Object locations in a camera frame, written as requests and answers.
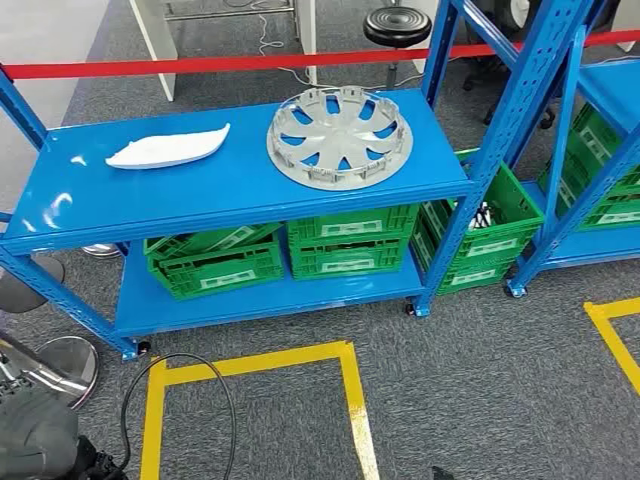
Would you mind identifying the white floor cable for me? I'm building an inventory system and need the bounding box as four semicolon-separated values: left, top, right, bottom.
257;11;426;92

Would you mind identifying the black barrier stanchion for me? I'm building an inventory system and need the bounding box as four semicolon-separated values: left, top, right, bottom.
0;254;66;315

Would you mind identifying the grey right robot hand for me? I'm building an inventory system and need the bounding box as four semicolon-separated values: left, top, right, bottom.
0;382;84;480

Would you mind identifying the blue metal shelf rack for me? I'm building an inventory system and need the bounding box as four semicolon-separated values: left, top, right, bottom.
0;0;596;362
505;25;640;299

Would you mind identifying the long red barrier belt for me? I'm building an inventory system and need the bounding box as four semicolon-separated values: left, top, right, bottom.
0;29;640;82

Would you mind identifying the white plastic car part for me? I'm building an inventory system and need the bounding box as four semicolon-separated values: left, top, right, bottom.
105;122;232;171

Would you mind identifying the black white striped item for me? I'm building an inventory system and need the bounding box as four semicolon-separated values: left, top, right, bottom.
469;201;494;232

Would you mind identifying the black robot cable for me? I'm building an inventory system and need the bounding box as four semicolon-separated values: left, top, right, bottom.
119;352;237;480

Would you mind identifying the black office chair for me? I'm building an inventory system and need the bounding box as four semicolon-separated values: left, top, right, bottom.
462;0;557;130

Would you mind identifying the grey wheel hubcap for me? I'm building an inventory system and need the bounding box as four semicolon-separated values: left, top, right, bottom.
266;86;414;193

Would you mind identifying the white desk with metal bar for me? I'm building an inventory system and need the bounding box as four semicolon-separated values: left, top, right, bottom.
128;0;318;103

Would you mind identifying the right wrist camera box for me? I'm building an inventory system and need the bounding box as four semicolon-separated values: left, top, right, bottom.
75;435;128;480

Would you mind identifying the tall open green crate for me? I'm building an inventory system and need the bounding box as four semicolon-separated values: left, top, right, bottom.
417;148;545;270

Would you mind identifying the black round stool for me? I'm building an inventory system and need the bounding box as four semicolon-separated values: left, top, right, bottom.
362;5;433;92

